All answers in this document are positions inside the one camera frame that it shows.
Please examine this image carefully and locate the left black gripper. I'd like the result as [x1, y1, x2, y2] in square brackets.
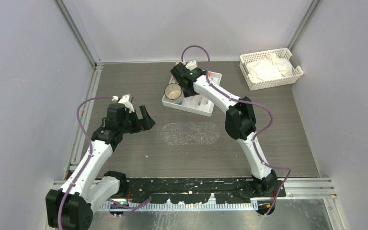
[119, 105, 154, 134]

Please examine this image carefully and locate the white ribbed mug black rim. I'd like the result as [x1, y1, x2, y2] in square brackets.
[164, 82, 184, 104]

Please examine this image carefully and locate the clear rectangular holder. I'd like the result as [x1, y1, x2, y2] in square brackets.
[190, 94, 209, 107]

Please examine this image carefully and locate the clear oval glass tray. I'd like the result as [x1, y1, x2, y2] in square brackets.
[161, 122, 220, 146]

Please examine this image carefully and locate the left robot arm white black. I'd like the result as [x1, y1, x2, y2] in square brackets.
[46, 102, 155, 230]

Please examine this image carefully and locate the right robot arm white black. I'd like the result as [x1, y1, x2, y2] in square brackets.
[171, 63, 277, 197]

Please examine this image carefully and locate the white perforated basket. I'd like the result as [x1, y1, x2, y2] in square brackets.
[240, 48, 304, 91]

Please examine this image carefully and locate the white cloth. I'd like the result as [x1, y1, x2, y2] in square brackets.
[246, 54, 293, 81]

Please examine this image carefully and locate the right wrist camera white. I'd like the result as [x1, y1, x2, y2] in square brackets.
[182, 60, 198, 70]

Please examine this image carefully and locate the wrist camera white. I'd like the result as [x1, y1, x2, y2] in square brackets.
[182, 60, 198, 70]
[111, 93, 135, 113]

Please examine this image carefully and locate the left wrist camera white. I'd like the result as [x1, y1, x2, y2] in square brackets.
[111, 93, 135, 113]

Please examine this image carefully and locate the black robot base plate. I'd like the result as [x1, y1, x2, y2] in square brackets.
[112, 177, 286, 215]

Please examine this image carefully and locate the aluminium frame rail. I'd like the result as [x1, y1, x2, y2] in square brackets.
[48, 177, 338, 201]

